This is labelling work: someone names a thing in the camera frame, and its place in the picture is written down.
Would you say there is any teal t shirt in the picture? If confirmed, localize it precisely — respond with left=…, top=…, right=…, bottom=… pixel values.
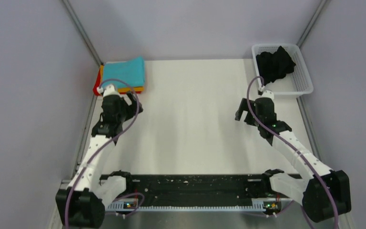
left=102, top=57, right=145, bottom=88

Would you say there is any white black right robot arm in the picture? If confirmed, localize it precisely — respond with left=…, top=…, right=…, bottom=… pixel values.
left=235, top=91, right=352, bottom=223

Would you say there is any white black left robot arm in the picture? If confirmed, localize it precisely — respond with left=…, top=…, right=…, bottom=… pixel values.
left=55, top=86, right=143, bottom=229

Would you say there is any folded red t shirt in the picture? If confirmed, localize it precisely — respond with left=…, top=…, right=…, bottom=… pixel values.
left=92, top=65, right=144, bottom=96

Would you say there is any folded orange t shirt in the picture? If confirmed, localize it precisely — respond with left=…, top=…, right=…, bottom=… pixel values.
left=99, top=64, right=145, bottom=94

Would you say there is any white plastic laundry basket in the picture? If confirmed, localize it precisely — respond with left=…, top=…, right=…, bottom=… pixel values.
left=252, top=43, right=314, bottom=98

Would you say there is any black crumpled t shirt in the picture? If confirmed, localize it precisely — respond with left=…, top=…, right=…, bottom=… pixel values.
left=256, top=46, right=296, bottom=86

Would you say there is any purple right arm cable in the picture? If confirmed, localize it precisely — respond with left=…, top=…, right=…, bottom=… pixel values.
left=246, top=76, right=340, bottom=229

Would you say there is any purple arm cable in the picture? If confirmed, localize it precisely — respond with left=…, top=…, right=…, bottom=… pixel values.
left=246, top=76, right=340, bottom=229
left=63, top=79, right=146, bottom=229

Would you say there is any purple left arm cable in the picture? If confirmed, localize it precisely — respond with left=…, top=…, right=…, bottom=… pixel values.
left=63, top=79, right=146, bottom=229

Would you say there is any right grey frame post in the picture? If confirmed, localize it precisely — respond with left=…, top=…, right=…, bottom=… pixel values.
left=296, top=0, right=331, bottom=48

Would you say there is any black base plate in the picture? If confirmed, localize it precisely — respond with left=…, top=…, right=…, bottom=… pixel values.
left=113, top=172, right=285, bottom=208

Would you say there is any grey aluminium frame post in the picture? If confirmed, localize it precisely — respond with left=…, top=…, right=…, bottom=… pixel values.
left=61, top=0, right=102, bottom=66

